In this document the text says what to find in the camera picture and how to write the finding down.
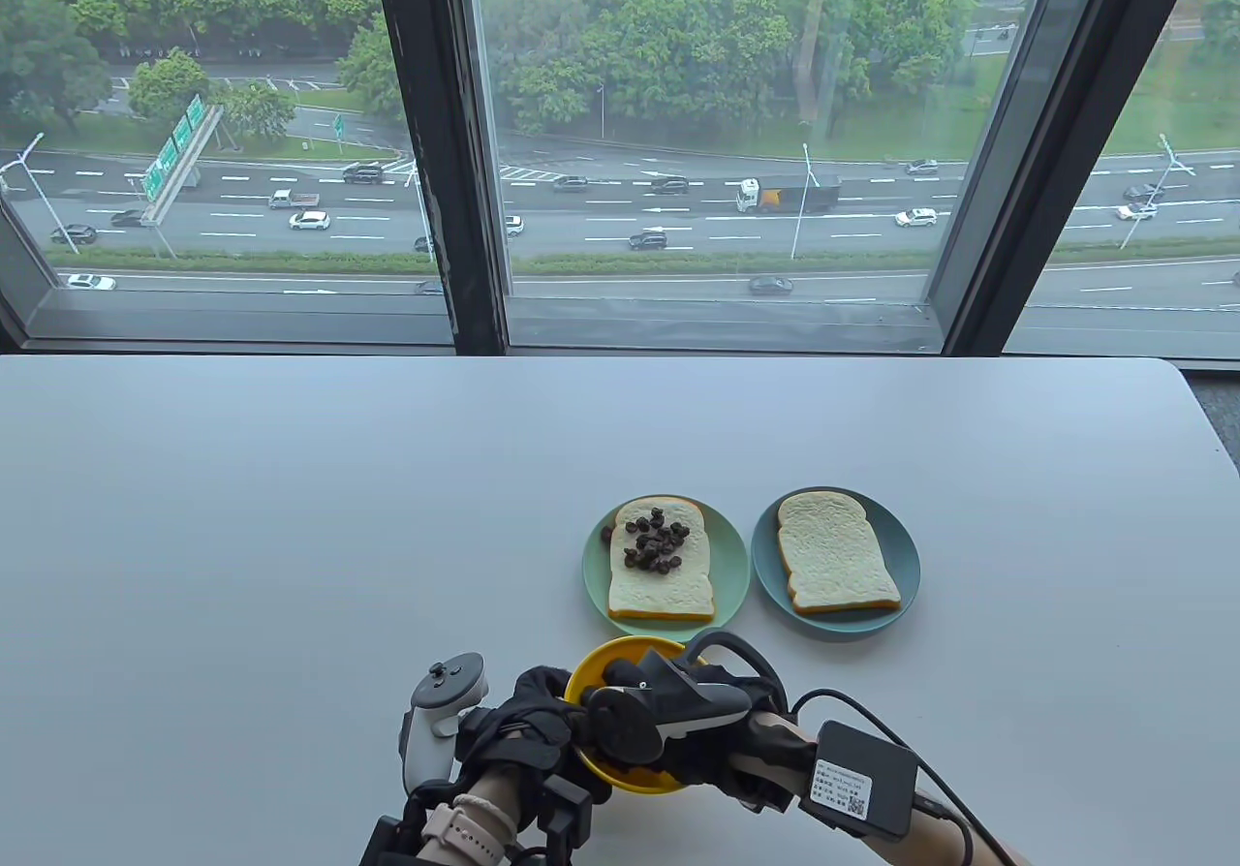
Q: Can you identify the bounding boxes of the person's left hand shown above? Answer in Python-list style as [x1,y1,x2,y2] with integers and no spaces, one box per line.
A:
[455,667,611,804]

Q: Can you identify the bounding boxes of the person's right hand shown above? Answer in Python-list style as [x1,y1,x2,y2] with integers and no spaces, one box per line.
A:
[601,651,820,814]

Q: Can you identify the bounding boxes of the yellow bowl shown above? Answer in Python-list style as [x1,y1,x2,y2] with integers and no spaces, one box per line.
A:
[564,636,708,796]

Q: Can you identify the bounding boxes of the white toast slice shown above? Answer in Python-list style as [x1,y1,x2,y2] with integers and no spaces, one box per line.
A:
[777,490,903,614]
[607,496,717,625]

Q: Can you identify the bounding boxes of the dark cranberries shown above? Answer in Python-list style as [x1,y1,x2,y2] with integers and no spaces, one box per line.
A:
[601,506,692,576]

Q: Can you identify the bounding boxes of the person's right forearm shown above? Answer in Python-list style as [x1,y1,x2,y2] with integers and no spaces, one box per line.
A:
[736,711,1033,866]

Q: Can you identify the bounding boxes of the person's left forearm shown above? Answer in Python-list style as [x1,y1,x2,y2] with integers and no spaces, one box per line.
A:
[455,769,529,866]

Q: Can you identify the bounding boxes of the grey tracking controller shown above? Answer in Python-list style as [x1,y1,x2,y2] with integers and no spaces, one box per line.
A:
[581,629,788,780]
[400,653,488,794]

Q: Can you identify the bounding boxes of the black wrist sensor box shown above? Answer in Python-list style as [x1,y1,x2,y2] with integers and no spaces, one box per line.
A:
[358,816,427,866]
[799,719,921,843]

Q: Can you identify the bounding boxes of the green plate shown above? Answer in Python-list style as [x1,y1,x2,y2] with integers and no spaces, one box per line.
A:
[582,498,751,636]

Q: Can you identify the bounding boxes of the blue plate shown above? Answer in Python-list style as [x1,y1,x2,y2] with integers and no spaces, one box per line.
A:
[751,488,920,634]

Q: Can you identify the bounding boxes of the green road sign gantry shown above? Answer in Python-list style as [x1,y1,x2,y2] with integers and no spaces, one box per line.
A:
[140,94,226,228]

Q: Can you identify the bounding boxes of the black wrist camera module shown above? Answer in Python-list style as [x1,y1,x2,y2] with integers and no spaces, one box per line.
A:
[538,774,594,857]

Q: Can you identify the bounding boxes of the beige strap wristwatch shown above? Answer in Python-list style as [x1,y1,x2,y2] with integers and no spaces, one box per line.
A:
[418,793,514,866]

